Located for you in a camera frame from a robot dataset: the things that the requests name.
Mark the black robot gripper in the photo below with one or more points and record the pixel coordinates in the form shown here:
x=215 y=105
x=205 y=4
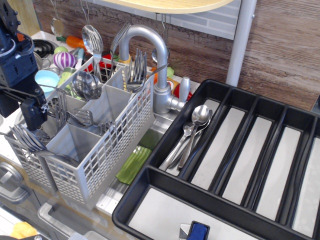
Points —
x=18 y=87

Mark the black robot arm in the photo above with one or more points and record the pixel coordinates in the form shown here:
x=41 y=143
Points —
x=8 y=20

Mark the steel forks middle basket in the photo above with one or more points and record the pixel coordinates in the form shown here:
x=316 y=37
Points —
x=82 y=117

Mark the steel ladle spoons in basket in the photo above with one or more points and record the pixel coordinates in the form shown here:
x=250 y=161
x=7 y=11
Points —
x=86 y=85

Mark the grey plastic cutlery basket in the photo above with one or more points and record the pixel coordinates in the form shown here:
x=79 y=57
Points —
x=99 y=156

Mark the large steel serving spoon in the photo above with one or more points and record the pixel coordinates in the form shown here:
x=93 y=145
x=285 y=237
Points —
x=94 y=45

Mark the steel spoon in tray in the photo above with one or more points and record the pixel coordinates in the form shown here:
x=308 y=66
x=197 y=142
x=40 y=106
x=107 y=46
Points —
x=187 y=131
x=200 y=116

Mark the black cutlery tray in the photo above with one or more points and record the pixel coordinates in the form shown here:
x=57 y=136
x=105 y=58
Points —
x=254 y=173

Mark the steel forks front left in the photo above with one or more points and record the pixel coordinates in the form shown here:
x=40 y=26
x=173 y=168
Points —
x=29 y=140

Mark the light blue plastic bowl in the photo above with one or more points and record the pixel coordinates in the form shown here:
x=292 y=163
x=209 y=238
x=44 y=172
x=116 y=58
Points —
x=47 y=80

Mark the purple striped toy onion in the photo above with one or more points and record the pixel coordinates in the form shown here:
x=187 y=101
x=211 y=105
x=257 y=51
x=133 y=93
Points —
x=64 y=60

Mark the black stove burner coil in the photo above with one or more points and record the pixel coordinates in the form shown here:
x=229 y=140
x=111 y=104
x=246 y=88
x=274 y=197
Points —
x=43 y=48

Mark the orange toy carrot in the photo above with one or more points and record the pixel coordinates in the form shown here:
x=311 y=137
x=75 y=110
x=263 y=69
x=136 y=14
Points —
x=72 y=41

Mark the hanging metal strainer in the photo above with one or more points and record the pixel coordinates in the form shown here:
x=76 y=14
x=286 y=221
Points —
x=57 y=25

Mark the steel forks cluster back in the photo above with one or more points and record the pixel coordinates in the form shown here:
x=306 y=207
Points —
x=138 y=75

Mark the steel fork leaning on faucet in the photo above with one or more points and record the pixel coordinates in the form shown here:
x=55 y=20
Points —
x=117 y=39

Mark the silver kitchen faucet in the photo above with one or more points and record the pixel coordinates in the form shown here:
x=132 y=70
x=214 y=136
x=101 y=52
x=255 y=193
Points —
x=163 y=100

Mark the wooden shelf board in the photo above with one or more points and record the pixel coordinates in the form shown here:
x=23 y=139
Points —
x=172 y=6

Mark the blue sponge block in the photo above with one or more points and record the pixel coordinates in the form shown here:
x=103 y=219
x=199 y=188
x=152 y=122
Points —
x=194 y=231

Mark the white metal post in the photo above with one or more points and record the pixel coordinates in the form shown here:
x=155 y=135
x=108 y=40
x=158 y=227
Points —
x=241 y=37

